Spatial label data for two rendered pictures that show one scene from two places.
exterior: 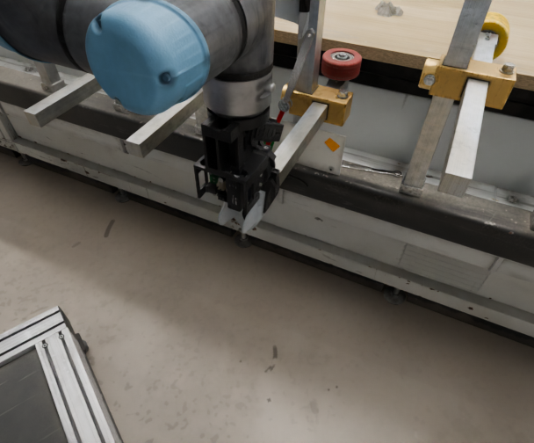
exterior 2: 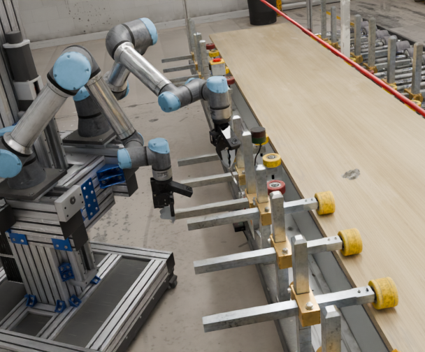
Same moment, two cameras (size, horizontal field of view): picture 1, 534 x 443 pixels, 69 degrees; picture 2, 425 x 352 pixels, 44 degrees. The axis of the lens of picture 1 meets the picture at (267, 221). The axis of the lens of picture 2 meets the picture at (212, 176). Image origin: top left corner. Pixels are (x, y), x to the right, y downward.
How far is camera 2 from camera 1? 1.79 m
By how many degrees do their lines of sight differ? 51
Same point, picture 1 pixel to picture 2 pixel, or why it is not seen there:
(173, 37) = (122, 156)
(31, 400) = (132, 276)
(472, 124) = (220, 216)
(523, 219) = not seen: hidden behind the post
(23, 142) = not seen: hidden behind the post
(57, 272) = (203, 248)
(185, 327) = (217, 311)
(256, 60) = (156, 167)
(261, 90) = (159, 174)
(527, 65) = (335, 225)
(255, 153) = (166, 193)
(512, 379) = not seen: outside the picture
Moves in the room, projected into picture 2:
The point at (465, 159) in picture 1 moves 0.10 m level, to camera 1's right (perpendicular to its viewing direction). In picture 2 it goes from (196, 220) to (212, 232)
